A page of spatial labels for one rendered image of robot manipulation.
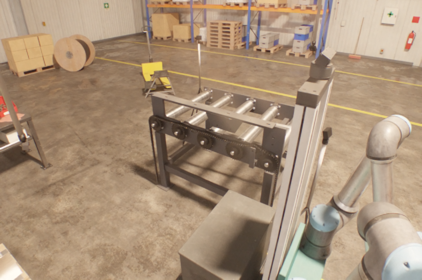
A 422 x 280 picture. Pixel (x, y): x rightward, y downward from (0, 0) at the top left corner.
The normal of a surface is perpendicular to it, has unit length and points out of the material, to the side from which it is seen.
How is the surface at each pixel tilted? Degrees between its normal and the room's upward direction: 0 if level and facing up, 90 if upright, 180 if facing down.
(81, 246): 0
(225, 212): 0
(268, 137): 90
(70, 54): 90
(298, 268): 0
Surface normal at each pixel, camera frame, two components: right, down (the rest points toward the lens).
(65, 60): -0.07, 0.47
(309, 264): 0.00, -0.88
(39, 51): 0.80, 0.28
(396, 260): -0.73, -0.63
